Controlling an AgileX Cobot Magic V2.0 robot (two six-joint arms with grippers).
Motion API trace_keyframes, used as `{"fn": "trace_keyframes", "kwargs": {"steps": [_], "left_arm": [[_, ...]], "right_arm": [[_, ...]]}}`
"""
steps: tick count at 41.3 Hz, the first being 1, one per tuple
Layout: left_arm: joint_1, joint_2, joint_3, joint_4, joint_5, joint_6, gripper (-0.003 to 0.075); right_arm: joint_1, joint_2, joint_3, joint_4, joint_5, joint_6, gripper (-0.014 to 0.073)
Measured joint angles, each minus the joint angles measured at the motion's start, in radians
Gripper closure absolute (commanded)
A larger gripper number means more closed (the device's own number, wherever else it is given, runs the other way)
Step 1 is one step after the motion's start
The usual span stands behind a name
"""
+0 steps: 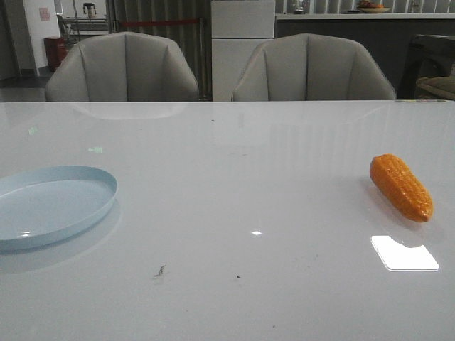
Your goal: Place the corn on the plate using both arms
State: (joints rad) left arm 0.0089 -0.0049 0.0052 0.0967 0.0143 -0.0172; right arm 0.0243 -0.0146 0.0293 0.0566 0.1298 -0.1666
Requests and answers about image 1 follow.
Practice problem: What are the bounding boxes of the orange toy corn cob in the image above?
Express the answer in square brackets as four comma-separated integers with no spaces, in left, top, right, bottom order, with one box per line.
[370,153,434,222]

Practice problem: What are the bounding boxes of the light blue round plate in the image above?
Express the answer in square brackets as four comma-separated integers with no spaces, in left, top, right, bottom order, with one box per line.
[1,166,118,252]

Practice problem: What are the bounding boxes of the right grey upholstered chair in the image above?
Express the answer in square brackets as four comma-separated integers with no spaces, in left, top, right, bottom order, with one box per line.
[231,33,396,102]

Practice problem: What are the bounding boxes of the grey upholstered chair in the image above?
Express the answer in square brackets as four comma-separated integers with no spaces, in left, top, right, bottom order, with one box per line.
[45,32,199,102]
[231,33,396,102]

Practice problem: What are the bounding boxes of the white cabinet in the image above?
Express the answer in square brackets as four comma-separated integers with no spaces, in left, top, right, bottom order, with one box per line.
[210,1,275,102]

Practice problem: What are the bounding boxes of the left grey upholstered chair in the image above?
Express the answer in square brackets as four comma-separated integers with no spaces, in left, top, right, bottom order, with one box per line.
[45,32,199,102]

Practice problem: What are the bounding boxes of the red barrier belt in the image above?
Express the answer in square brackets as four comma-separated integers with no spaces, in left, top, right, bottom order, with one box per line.
[119,18,200,27]

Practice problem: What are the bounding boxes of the dark grey counter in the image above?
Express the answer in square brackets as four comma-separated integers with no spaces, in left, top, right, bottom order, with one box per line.
[275,13,454,92]

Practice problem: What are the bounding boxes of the red trash bin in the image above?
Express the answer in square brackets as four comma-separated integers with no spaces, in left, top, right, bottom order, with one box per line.
[43,37,68,72]

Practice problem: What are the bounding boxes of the fruit bowl on counter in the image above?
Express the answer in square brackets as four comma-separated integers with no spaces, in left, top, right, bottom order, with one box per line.
[357,0,390,13]

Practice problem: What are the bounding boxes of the dark armchair at right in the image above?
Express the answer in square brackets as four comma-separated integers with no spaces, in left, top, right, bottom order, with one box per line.
[397,34,454,99]

